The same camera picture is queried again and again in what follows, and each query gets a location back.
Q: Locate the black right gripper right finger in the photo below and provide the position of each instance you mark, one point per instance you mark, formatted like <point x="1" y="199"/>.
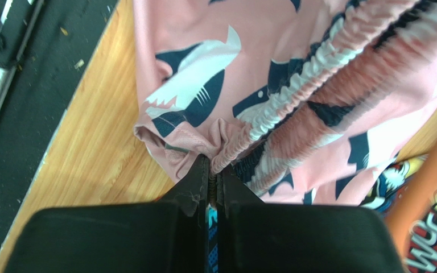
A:
<point x="254" y="236"/>

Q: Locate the comic print shorts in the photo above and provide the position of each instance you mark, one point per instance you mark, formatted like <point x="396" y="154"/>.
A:
<point x="430" y="227"/>

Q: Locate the orange plastic hanger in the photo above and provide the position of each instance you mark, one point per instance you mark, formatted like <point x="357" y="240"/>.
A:
<point x="414" y="203"/>

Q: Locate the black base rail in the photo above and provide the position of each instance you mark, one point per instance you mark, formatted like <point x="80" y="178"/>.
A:
<point x="58" y="52"/>

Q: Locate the pink shark print shorts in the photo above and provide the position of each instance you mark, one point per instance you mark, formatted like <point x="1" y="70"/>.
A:
<point x="309" y="101"/>

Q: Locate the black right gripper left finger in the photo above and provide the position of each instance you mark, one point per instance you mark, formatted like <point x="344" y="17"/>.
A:
<point x="166" y="235"/>

